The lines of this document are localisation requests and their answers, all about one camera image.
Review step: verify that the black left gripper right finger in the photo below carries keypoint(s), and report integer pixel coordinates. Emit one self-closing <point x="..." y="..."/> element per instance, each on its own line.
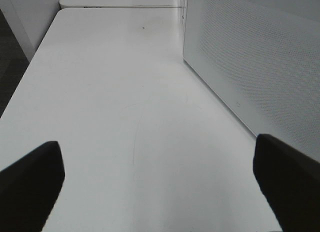
<point x="290" y="182"/>

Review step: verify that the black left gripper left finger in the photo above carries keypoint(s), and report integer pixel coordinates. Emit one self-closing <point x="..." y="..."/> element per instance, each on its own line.
<point x="29" y="189"/>

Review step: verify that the white microwave door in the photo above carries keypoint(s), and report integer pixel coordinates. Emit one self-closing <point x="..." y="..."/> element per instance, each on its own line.
<point x="262" y="59"/>

